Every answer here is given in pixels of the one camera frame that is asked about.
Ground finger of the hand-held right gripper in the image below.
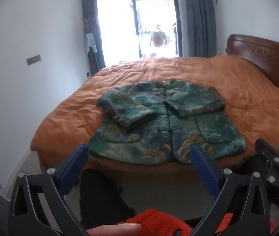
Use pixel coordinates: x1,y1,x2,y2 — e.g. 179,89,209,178
255,138,279,185

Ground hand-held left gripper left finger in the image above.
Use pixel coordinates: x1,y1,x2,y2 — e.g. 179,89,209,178
8,143,89,236

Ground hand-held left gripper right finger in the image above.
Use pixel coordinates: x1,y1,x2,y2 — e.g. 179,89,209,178
190,145,271,236

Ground green patterned padded jacket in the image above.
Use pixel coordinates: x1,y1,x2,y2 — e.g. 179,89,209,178
87,80,248,165

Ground person's left hand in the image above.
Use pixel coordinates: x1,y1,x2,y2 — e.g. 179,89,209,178
85,222,142,236

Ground carved wooden headboard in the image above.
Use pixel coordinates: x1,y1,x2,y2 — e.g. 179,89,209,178
225,34,279,96

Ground orange fuzzy sleeve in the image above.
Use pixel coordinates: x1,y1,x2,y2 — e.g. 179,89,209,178
125,208,276,236

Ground bed with orange cover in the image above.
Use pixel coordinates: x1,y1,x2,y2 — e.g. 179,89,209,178
30,55,279,185

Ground pale blue towel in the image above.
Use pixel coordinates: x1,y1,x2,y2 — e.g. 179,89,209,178
85,33,97,53

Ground hanging garment on balcony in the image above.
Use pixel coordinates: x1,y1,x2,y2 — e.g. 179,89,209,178
150,30,167,49

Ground grey curtain beside air conditioner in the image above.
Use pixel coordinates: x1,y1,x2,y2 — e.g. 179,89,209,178
176,0,216,58

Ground wooden coat rack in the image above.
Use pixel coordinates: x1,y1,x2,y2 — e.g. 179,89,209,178
80,15,98,75

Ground sliding glass door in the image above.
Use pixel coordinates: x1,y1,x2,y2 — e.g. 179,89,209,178
94,0,183,67

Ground grey curtain beside coat rack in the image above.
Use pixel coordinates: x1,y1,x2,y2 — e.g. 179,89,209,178
81,0,106,75

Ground grey wall switch panel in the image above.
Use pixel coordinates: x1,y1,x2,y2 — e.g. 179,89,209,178
27,55,41,66

